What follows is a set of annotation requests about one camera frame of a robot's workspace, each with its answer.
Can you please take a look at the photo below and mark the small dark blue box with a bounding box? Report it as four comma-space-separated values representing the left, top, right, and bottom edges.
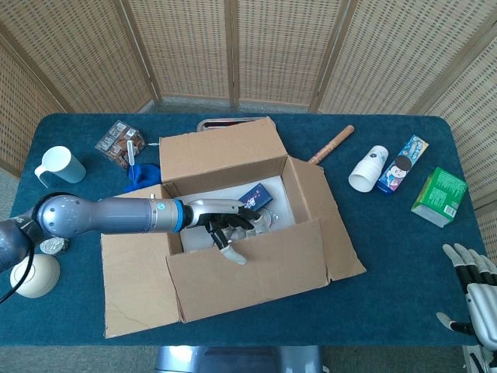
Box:
237, 183, 275, 211

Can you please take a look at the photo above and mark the green carton box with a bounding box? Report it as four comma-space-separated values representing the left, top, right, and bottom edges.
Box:
410, 166, 467, 229

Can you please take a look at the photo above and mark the metal tray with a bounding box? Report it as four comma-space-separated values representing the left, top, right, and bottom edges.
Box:
196, 117, 269, 131

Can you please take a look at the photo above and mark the pale blue handled cup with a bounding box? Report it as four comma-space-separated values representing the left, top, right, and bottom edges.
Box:
33, 145, 87, 190

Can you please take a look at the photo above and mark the blue cloth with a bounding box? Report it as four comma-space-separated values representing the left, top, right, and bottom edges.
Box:
123, 162, 162, 193

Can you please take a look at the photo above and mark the wicker folding screen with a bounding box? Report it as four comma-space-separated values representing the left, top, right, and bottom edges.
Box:
0, 0, 497, 211

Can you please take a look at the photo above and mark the small clear cup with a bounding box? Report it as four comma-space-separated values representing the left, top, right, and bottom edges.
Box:
38, 237, 71, 256

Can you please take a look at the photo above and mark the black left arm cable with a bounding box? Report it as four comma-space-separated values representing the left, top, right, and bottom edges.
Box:
0, 227, 40, 304

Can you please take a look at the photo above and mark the clear bag of brown snacks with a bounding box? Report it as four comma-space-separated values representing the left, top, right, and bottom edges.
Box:
95, 119, 147, 171

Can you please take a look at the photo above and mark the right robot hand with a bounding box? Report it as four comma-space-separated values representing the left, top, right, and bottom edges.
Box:
436, 243, 497, 347

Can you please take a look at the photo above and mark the teal fabric table cover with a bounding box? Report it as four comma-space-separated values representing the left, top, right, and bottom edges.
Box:
0, 112, 488, 347

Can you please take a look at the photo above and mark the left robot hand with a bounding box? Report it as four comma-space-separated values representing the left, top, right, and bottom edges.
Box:
189, 198, 263, 266

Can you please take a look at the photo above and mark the red cardboard shipping box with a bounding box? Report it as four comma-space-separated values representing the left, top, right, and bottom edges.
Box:
100, 115, 367, 338

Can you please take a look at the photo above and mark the round pin wheel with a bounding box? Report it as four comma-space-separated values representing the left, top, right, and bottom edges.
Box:
255, 209, 280, 228

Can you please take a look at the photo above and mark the round cream container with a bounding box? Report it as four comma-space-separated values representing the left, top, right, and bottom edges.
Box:
9, 253, 62, 299

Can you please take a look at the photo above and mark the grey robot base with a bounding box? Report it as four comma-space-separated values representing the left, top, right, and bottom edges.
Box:
154, 344, 324, 373

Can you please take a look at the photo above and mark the blue Oreo package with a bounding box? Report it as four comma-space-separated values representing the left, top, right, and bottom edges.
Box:
376, 134, 430, 197

